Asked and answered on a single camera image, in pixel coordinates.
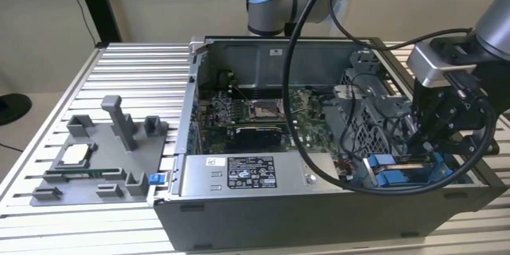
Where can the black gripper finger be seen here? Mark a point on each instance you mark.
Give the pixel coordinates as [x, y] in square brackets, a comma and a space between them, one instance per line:
[427, 131]
[462, 144]

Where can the hard disk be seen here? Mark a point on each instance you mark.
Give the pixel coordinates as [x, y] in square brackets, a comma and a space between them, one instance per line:
[414, 167]

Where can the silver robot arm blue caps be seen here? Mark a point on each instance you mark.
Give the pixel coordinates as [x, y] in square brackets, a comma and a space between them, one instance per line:
[267, 16]

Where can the metal disk bay cage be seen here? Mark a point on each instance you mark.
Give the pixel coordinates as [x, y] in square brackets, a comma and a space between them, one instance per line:
[369, 102]

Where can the blue carrier in bay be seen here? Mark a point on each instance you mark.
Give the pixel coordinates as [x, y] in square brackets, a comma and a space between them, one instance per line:
[393, 179]

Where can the green motherboard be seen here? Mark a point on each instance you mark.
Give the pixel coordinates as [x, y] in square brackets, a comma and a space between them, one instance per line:
[314, 135]

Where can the silver power supply unit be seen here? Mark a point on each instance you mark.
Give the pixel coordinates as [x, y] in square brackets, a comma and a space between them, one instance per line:
[318, 162]

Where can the CPU socket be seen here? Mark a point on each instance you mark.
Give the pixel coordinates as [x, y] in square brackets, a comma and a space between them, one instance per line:
[265, 108]

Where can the black graphics card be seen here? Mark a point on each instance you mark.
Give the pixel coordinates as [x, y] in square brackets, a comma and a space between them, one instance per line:
[255, 138]

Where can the black RAM slots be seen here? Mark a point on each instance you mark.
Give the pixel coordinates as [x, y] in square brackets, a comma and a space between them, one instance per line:
[259, 90]

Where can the open grey PC case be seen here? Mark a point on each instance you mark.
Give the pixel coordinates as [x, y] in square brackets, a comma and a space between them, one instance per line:
[279, 222]

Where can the blue case latch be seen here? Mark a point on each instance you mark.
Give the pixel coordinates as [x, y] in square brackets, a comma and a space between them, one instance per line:
[156, 178]

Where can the grey parts rack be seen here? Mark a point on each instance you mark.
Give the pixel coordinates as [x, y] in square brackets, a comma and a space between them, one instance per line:
[103, 159]

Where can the green RAM stick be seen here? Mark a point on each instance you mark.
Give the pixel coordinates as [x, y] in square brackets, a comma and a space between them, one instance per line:
[91, 173]

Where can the silver CPU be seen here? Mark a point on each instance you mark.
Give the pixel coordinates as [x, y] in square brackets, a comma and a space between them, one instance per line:
[75, 154]

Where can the black round base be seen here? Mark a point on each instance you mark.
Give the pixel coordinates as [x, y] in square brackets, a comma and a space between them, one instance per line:
[14, 108]

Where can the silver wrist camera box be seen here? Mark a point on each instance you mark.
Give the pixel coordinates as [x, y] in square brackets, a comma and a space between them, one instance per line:
[430, 64]

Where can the black metal post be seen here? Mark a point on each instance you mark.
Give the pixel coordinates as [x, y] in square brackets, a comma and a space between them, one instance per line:
[98, 4]

